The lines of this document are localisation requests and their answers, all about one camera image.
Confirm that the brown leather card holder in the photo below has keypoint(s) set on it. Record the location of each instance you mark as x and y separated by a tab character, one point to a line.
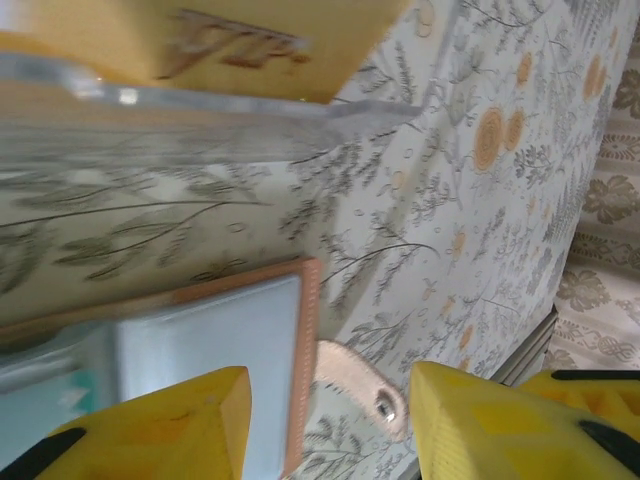
310	300

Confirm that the teal credit card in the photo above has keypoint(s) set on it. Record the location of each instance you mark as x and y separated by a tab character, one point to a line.
40	410

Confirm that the clear acrylic box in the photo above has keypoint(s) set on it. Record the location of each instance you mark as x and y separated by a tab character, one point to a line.
200	97

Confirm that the aluminium side rail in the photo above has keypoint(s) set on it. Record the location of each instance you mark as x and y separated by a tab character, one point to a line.
530	350

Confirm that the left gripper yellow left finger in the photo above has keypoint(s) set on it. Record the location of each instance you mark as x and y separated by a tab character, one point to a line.
165	430

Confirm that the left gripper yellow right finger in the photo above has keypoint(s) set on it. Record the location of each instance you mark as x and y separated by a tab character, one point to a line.
500	430

